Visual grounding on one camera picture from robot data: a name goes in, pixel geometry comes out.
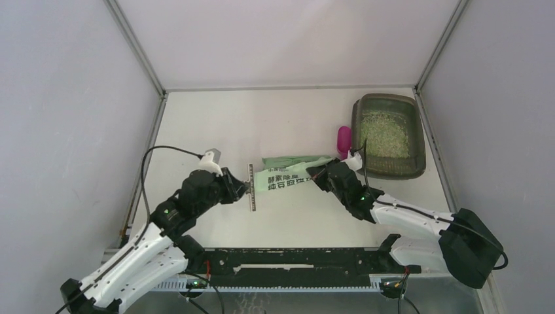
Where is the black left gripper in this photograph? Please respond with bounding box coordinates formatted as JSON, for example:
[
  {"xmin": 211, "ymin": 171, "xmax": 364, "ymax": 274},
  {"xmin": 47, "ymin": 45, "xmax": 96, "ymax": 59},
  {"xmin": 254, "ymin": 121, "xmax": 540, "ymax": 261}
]
[{"xmin": 194, "ymin": 166, "xmax": 249, "ymax": 216}]

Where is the green cat litter bag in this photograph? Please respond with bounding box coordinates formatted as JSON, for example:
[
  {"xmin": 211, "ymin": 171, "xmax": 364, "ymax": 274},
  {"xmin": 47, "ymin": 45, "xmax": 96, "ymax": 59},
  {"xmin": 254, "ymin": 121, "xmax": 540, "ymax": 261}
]
[{"xmin": 254, "ymin": 155, "xmax": 334, "ymax": 193}]

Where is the magenta plastic scoop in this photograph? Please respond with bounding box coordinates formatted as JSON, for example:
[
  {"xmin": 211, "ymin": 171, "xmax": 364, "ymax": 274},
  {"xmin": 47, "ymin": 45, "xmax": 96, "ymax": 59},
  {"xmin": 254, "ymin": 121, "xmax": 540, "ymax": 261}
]
[{"xmin": 336, "ymin": 126, "xmax": 351, "ymax": 160}]

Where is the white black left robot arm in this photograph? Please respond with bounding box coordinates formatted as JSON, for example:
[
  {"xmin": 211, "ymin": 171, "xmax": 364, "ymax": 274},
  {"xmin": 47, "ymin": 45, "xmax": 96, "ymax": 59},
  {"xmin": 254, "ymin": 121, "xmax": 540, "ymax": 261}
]
[{"xmin": 60, "ymin": 167, "xmax": 251, "ymax": 313}]

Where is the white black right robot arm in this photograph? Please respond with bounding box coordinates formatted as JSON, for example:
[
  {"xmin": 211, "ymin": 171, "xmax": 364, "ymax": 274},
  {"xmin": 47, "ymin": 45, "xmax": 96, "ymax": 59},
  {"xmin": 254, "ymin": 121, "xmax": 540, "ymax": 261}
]
[{"xmin": 306, "ymin": 159, "xmax": 509, "ymax": 289}]

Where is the green litter in box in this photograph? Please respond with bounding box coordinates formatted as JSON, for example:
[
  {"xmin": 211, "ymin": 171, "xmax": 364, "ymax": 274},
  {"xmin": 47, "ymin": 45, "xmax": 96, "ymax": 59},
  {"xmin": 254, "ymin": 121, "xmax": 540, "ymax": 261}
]
[{"xmin": 360, "ymin": 111, "xmax": 410, "ymax": 158}]

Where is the dark grey litter box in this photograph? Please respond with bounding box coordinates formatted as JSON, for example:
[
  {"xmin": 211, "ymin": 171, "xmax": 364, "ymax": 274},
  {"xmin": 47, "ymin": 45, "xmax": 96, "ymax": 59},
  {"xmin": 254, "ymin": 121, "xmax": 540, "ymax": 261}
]
[{"xmin": 351, "ymin": 93, "xmax": 427, "ymax": 180}]

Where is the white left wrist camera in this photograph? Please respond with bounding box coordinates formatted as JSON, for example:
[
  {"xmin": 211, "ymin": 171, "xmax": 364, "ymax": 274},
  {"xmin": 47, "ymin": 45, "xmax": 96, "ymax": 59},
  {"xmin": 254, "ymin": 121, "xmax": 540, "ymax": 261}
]
[{"xmin": 198, "ymin": 148, "xmax": 223, "ymax": 177}]

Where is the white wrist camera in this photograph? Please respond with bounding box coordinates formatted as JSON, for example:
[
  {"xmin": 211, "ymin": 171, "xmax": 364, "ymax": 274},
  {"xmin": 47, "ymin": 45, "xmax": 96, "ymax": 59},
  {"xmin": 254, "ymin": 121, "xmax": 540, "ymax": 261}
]
[
  {"xmin": 343, "ymin": 152, "xmax": 363, "ymax": 171},
  {"xmin": 198, "ymin": 148, "xmax": 223, "ymax": 177}
]

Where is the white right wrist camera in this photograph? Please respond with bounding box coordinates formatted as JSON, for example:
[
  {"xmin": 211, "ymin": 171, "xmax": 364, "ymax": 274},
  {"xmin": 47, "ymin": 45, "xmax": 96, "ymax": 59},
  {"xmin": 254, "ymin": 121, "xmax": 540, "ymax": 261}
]
[{"xmin": 343, "ymin": 152, "xmax": 363, "ymax": 171}]

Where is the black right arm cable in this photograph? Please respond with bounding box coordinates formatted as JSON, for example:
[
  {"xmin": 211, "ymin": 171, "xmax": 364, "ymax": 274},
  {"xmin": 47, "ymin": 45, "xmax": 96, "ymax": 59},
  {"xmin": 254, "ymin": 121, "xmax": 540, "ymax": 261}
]
[{"xmin": 349, "ymin": 138, "xmax": 509, "ymax": 271}]

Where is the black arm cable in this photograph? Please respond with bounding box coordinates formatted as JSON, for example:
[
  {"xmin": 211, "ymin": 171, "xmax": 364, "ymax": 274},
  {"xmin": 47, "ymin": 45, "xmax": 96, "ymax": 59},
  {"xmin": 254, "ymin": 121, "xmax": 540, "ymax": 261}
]
[
  {"xmin": 54, "ymin": 145, "xmax": 205, "ymax": 314},
  {"xmin": 349, "ymin": 138, "xmax": 509, "ymax": 271}
]

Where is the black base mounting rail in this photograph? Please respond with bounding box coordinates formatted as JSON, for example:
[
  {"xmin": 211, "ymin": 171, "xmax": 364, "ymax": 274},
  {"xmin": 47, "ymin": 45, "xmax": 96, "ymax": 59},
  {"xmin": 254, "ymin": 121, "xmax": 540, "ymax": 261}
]
[{"xmin": 185, "ymin": 237, "xmax": 421, "ymax": 285}]

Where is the white slotted cable duct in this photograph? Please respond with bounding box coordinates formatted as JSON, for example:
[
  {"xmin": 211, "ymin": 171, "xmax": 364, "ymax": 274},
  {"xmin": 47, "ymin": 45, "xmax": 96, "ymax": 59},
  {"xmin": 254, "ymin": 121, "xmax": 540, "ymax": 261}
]
[{"xmin": 151, "ymin": 275, "xmax": 402, "ymax": 292}]

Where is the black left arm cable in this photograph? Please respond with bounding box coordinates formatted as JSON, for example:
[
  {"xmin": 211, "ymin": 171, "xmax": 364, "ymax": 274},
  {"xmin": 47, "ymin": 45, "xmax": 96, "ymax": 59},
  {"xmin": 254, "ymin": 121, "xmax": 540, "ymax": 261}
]
[{"xmin": 54, "ymin": 145, "xmax": 205, "ymax": 314}]

